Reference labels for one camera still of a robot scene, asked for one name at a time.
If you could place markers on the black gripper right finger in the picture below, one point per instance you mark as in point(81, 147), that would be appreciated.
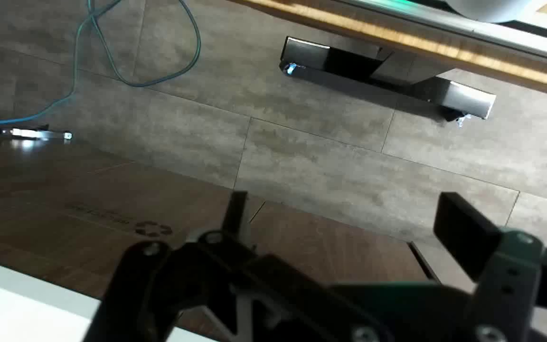
point(507, 286)

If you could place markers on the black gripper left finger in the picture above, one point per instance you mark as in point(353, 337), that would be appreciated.
point(140, 278)

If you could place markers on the small shiny metal piece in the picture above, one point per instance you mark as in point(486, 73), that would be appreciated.
point(32, 134)

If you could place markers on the metal table foot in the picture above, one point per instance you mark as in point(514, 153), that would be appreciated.
point(469, 98)

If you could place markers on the white rounded object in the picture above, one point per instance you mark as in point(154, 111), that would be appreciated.
point(494, 10)

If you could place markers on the wooden table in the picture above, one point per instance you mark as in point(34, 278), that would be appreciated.
point(374, 33)

